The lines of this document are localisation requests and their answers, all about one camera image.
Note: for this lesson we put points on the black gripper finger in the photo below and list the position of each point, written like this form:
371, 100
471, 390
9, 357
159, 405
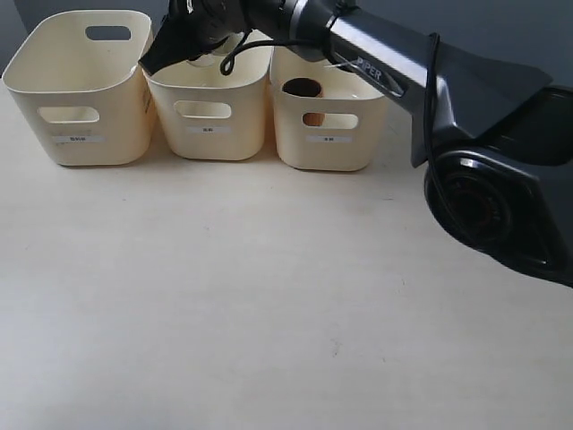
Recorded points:
180, 39

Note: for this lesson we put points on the black other-arm gripper body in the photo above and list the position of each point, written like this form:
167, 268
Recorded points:
234, 16

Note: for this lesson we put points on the brown wooden cup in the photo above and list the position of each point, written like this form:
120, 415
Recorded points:
306, 88

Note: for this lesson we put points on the white paper cup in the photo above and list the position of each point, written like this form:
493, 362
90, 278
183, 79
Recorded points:
210, 59

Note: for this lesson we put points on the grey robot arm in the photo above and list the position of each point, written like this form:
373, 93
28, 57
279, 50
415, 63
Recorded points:
495, 137

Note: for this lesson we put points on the middle cream plastic bin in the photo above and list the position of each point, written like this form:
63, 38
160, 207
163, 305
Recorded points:
206, 115

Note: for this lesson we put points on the cream plastic bin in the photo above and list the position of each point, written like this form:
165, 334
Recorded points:
77, 81
206, 115
338, 131

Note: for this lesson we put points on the left cream plastic bin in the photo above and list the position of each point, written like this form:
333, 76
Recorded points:
77, 81

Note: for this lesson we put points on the right cream plastic bin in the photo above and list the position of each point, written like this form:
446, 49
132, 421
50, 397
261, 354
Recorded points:
338, 131

